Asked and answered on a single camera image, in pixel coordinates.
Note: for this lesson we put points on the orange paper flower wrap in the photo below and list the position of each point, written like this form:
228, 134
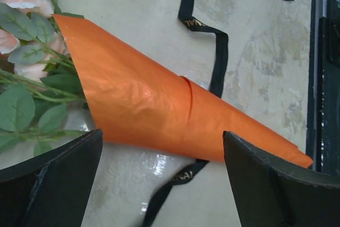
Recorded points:
136, 101

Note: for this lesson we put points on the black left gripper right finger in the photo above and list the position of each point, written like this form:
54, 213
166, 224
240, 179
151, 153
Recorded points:
270, 191

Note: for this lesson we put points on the artificial rose bouquet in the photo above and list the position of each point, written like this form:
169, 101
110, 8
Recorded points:
38, 77

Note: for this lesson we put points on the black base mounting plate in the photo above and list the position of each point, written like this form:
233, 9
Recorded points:
322, 142

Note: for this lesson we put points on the black ribbon with gold text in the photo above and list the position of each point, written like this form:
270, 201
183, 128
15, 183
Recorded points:
186, 174

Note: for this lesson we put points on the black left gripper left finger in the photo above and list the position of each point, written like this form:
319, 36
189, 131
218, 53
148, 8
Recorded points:
52, 189

